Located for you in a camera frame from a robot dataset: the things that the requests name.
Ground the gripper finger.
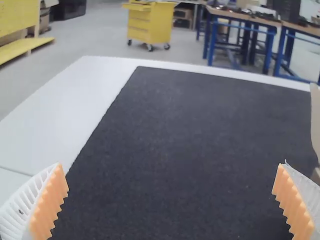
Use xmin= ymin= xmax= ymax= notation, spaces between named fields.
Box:
xmin=0 ymin=162 xmax=70 ymax=240
xmin=271 ymin=158 xmax=320 ymax=240

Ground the cardboard box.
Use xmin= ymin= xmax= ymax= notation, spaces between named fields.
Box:
xmin=309 ymin=82 xmax=320 ymax=186

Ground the black mat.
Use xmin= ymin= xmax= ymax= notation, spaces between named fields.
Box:
xmin=51 ymin=66 xmax=320 ymax=240

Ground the yellow wooden platform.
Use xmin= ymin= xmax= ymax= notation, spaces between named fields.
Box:
xmin=0 ymin=0 xmax=56 ymax=66

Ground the blue workbench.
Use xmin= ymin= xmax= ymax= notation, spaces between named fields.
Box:
xmin=273 ymin=21 xmax=320 ymax=85
xmin=196 ymin=4 xmax=283 ymax=76

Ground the yellow tool cart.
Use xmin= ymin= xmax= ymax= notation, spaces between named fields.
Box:
xmin=121 ymin=0 xmax=181 ymax=53

